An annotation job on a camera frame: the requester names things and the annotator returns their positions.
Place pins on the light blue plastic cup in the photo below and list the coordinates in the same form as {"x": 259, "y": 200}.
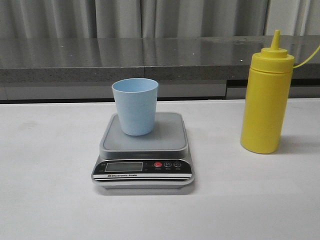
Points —
{"x": 136, "y": 100}

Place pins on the grey stone counter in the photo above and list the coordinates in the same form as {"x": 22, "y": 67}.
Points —
{"x": 53, "y": 70}

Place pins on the yellow squeeze bottle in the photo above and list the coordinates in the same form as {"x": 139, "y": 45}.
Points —
{"x": 267, "y": 92}

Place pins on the silver electronic kitchen scale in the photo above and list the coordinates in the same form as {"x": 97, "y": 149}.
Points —
{"x": 160, "y": 159}

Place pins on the grey pleated curtain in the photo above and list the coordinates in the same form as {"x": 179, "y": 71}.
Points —
{"x": 27, "y": 19}

